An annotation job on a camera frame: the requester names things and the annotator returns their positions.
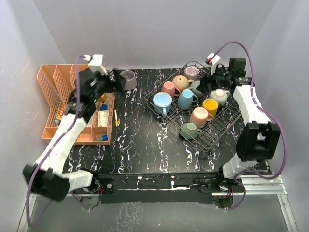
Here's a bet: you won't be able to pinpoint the lilac mug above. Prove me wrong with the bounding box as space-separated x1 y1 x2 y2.
120 70 137 91

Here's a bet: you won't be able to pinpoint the yellow mug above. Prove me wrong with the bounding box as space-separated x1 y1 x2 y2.
202 98 219 117

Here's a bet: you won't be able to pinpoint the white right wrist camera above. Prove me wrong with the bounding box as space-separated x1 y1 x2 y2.
205 53 221 75

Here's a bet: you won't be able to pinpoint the grey wire dish rack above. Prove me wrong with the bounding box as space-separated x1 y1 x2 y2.
145 61 244 153

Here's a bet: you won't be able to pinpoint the papers in organizer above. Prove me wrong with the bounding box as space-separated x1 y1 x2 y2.
54 93 109 142

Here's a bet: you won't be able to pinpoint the lavender textured mug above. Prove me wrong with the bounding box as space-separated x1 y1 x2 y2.
184 66 199 81

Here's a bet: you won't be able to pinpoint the grey mug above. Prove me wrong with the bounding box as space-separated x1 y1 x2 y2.
188 80 204 99

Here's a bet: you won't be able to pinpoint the tan glazed round mug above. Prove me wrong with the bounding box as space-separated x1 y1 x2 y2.
172 75 194 91

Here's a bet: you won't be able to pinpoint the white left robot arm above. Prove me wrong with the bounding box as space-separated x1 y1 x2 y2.
23 68 126 202

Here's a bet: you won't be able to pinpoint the green teal mug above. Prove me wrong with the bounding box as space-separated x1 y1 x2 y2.
180 122 202 140

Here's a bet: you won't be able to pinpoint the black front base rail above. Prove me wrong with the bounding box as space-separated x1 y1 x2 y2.
72 173 244 205

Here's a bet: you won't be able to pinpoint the light blue ribbed mug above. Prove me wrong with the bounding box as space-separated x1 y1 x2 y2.
153 92 172 118

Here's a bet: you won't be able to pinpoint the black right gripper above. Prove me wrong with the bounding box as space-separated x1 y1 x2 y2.
196 63 231 96

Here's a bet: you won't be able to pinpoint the peach pink mug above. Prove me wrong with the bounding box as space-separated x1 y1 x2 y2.
189 107 214 129

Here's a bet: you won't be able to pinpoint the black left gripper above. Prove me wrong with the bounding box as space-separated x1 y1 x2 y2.
91 69 126 102

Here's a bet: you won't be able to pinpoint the orange plastic file organizer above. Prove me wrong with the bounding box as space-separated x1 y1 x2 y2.
37 64 115 145

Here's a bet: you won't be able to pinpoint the pink mug white interior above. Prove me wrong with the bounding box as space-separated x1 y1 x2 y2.
161 81 181 99

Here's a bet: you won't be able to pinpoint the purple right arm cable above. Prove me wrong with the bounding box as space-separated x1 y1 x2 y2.
213 42 288 211

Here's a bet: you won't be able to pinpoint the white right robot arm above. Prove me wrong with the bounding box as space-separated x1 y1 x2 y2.
199 53 281 192

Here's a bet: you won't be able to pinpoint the white speckled ceramic mug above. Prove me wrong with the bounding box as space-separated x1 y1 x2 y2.
209 89 231 106

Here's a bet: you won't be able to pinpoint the yellow white pen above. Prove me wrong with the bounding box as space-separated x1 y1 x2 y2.
114 109 119 127

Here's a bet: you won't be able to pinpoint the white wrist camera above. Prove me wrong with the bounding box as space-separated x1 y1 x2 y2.
84 54 108 75
205 53 221 75

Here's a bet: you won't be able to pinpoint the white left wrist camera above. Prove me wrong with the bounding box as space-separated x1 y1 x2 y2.
84 54 108 75

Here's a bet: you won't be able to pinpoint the blue mug white interior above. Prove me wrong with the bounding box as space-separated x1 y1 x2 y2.
177 89 198 110

